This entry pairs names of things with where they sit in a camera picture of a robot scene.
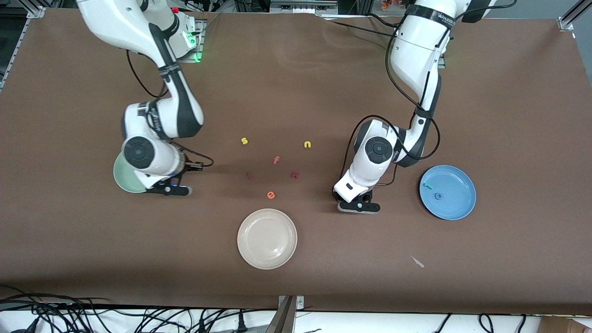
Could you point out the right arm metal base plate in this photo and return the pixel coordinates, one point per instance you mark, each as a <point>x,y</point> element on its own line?
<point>189,59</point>

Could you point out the grey angled metal bar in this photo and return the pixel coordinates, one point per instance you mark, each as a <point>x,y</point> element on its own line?
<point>282,321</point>

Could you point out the blue plate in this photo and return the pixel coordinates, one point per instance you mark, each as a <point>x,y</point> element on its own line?
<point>455,199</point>

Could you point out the small white paper scrap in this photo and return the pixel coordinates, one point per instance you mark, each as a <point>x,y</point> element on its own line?
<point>418,262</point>

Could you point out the green plate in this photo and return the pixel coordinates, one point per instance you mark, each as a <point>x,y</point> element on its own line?
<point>122,178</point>

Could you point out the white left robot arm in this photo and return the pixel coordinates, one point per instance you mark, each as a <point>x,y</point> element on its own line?
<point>416,51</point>

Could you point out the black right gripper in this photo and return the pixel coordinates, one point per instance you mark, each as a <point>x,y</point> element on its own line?
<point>181,174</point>

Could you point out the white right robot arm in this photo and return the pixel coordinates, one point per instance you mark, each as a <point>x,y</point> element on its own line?
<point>180,101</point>

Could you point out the beige plate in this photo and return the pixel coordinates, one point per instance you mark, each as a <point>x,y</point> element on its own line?
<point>267,238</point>

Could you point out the orange background items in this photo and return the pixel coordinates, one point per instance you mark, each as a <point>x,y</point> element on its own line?
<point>395,4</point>

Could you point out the aluminium frame profile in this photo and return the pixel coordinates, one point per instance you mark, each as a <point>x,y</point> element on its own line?
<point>566,22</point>
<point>34,12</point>

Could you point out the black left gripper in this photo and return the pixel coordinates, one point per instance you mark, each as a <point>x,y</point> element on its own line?
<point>336,195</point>

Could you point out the brown cardboard box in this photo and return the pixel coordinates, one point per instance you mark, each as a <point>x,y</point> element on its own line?
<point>564,326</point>

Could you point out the grey metal background frame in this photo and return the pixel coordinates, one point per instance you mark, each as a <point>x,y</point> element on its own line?
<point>300,5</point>

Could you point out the metal table edge bracket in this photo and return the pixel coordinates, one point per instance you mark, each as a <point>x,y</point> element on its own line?
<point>299,303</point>

